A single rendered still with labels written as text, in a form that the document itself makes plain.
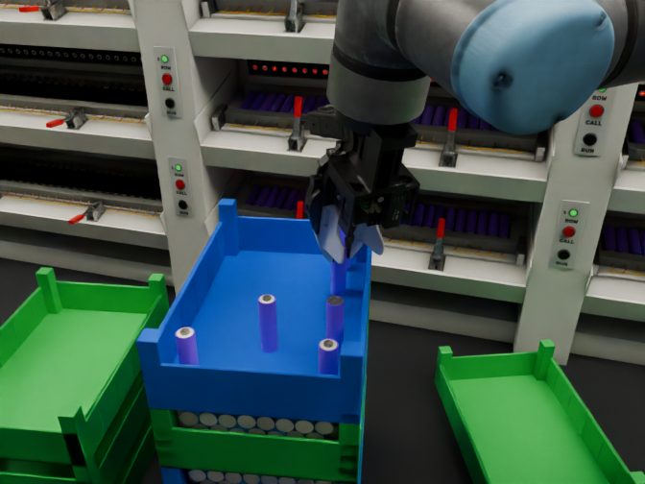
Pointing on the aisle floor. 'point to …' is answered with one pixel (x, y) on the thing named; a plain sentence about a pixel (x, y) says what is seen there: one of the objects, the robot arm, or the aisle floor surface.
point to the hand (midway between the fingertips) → (338, 247)
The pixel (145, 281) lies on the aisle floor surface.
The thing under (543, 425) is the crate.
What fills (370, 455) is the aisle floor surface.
